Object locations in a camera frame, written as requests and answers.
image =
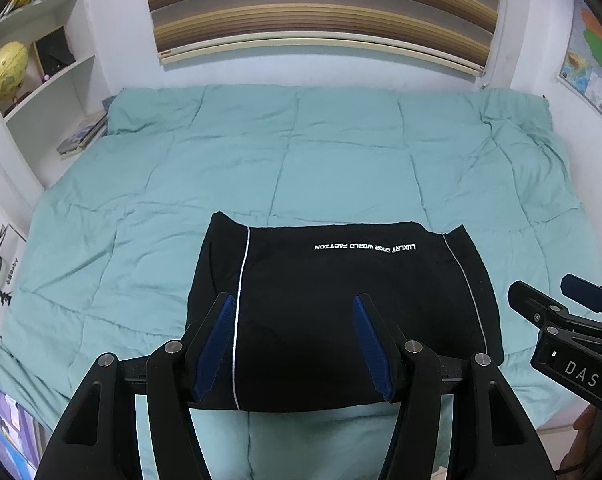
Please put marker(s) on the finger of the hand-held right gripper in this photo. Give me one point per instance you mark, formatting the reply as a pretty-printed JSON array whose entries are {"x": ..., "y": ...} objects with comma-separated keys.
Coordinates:
[
  {"x": 531, "y": 302},
  {"x": 583, "y": 290}
]

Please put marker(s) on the brown striped window blind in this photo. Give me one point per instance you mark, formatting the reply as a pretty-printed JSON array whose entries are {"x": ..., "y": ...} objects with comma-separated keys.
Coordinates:
[{"x": 321, "y": 10}]

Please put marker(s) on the wall map poster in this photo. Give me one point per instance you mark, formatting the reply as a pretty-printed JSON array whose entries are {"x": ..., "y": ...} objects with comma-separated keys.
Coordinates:
[{"x": 598, "y": 70}]

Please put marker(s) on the stack of flat books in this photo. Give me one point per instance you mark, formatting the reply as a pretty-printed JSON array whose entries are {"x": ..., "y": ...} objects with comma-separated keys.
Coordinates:
[{"x": 83, "y": 135}]

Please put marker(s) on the white bookshelf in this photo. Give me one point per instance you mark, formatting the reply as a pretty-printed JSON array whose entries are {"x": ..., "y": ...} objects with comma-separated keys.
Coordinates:
[{"x": 66, "y": 90}]

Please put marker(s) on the light green quilt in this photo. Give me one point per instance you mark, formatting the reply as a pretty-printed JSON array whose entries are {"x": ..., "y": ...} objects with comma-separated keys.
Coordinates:
[{"x": 331, "y": 160}]

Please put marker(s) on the yellow globe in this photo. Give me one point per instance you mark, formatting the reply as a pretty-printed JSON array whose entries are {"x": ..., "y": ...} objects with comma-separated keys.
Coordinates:
[{"x": 8, "y": 67}]

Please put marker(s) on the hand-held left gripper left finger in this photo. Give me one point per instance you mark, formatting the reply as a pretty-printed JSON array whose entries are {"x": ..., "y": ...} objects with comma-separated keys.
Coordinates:
[{"x": 216, "y": 350}]

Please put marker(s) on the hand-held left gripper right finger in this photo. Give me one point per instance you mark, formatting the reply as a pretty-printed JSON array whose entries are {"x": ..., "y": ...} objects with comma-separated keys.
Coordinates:
[{"x": 373, "y": 350}]

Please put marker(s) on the black box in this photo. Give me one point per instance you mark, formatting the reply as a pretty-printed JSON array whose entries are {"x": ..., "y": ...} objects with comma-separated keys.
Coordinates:
[{"x": 55, "y": 51}]

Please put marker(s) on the colourful printed poster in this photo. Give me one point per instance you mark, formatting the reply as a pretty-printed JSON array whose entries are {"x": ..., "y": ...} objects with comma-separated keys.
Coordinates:
[{"x": 8, "y": 430}]

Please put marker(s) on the black hoodie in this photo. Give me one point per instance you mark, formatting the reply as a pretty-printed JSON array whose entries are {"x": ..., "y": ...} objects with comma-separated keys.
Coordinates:
[{"x": 341, "y": 300}]

